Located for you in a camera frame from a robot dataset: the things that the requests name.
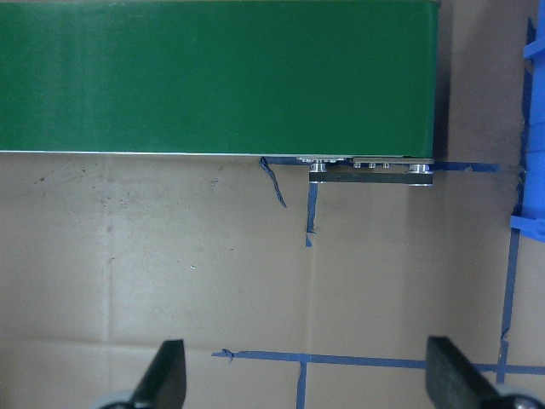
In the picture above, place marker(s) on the empty blue plastic bin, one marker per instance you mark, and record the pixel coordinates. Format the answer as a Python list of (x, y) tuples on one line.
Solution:
[(529, 220)]

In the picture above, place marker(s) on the green conveyor belt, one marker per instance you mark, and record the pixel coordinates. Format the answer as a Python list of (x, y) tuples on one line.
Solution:
[(318, 81)]

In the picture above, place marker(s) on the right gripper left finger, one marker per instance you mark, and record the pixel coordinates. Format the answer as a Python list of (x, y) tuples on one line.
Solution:
[(164, 382)]

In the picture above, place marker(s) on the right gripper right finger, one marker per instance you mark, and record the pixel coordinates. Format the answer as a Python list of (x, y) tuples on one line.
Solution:
[(452, 381)]

